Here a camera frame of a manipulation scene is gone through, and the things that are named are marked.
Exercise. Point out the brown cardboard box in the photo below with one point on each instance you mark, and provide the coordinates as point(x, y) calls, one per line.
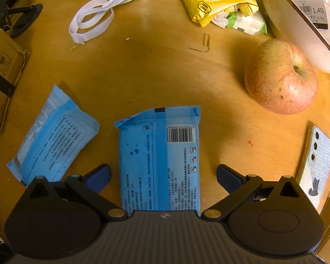
point(2, 88)

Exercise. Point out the red yellow apple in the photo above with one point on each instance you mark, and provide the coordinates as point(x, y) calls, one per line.
point(277, 79)

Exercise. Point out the yellow wet wipes packet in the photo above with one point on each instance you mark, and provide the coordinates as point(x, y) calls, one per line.
point(198, 2)

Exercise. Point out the black phone stand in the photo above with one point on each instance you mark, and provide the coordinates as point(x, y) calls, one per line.
point(27, 19)

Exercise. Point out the blue framed-text wet wipes packet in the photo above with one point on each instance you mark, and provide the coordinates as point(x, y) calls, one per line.
point(52, 137)

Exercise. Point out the blue barcode wet wipes packet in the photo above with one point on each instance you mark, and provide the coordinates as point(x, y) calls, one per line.
point(154, 156)

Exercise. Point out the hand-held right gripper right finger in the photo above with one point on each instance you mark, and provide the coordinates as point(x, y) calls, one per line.
point(228, 177)

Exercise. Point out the white bowl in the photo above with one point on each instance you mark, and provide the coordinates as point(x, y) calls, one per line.
point(280, 19)

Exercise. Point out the bent metal paper clip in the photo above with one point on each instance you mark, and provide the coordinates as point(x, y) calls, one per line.
point(206, 44)

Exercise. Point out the green white tissue packet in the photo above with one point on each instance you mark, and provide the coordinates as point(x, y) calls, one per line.
point(250, 23)

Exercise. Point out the wooden desktop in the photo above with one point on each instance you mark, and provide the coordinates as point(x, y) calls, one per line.
point(154, 74)

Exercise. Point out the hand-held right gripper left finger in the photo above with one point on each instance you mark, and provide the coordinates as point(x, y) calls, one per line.
point(99, 174)

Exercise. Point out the smartphone with checked case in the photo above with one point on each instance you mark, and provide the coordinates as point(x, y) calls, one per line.
point(319, 159)

